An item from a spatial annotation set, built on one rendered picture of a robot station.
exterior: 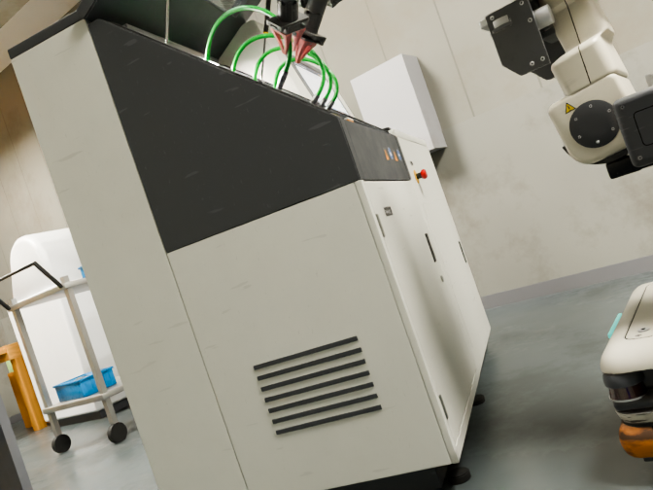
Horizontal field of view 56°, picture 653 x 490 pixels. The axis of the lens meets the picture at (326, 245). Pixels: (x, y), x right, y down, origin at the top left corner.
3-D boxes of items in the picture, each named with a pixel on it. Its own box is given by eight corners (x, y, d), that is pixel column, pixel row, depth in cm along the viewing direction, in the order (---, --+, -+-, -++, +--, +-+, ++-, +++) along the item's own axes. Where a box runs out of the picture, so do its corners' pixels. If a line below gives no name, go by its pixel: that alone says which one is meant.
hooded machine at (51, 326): (166, 387, 519) (107, 213, 520) (100, 420, 463) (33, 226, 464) (112, 400, 564) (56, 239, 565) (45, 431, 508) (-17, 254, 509)
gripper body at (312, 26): (298, 32, 187) (307, 7, 185) (325, 44, 183) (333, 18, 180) (287, 29, 182) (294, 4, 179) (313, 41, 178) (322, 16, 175)
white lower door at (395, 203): (458, 445, 149) (365, 180, 150) (449, 447, 150) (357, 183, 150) (478, 367, 210) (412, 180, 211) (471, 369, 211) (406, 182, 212)
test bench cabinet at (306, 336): (468, 491, 147) (360, 179, 147) (260, 530, 165) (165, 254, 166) (487, 394, 213) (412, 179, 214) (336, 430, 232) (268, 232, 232)
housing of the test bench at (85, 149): (261, 529, 166) (81, 7, 167) (176, 545, 175) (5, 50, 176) (379, 374, 298) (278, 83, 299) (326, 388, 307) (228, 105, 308)
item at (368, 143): (364, 179, 151) (343, 118, 151) (348, 185, 153) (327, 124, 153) (409, 179, 210) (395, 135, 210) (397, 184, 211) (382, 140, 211)
